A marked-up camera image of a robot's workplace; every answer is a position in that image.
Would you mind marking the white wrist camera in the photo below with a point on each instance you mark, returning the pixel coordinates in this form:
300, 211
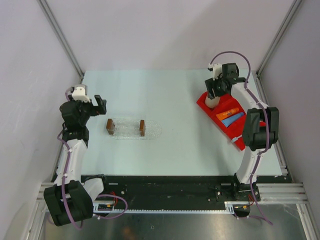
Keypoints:
215, 69
78, 92

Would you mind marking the clear oval glass tray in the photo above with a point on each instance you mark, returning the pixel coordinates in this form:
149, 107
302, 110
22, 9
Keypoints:
152, 131

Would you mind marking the aluminium frame post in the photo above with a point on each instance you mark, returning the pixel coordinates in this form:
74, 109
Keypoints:
56, 28
284, 26

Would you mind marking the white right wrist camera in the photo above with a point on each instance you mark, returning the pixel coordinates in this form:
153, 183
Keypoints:
215, 69

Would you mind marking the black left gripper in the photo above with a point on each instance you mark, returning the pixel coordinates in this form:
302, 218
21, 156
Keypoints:
96, 110

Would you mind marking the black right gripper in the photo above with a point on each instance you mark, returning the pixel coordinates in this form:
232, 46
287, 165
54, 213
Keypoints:
211, 84

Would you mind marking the red plastic organizer bin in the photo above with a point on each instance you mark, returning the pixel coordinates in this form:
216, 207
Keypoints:
227, 102

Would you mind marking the white toothbrush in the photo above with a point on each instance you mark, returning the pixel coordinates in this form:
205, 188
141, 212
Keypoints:
233, 140

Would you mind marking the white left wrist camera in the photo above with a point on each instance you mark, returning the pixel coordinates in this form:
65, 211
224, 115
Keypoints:
78, 92

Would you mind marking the blue toothpaste tube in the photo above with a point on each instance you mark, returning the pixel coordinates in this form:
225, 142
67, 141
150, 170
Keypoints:
230, 120

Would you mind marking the clear acrylic toothbrush stand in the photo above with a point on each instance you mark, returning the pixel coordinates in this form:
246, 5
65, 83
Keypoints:
126, 127

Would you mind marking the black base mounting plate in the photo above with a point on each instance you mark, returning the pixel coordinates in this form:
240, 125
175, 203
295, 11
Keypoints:
180, 192

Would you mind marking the orange toothpaste tube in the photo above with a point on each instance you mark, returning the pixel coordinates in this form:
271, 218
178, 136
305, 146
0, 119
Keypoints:
223, 115

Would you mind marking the left aluminium frame post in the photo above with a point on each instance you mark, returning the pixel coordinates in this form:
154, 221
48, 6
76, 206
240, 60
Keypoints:
56, 28

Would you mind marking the white slotted cable duct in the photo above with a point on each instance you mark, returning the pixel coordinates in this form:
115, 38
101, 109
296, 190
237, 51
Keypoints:
107, 207

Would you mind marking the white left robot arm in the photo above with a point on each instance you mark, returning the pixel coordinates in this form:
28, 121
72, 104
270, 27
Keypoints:
69, 200

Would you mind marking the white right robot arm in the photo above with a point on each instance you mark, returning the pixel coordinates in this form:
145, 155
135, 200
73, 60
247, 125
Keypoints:
261, 126

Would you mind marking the beige cup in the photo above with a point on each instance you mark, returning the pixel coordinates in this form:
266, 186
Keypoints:
211, 103

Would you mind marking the right aluminium frame post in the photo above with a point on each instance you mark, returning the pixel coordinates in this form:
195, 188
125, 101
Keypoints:
284, 26

